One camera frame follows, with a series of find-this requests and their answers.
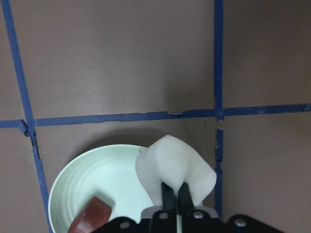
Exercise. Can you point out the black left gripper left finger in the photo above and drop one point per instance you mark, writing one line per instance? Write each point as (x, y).
(169, 201)

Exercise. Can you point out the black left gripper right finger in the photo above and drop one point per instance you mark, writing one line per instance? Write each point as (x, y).
(184, 198)

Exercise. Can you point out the white bun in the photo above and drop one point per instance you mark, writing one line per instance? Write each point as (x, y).
(171, 161)

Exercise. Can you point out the brown bun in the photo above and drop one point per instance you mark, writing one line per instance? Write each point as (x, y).
(95, 214)

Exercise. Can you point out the light green plate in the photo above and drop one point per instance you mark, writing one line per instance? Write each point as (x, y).
(108, 173)

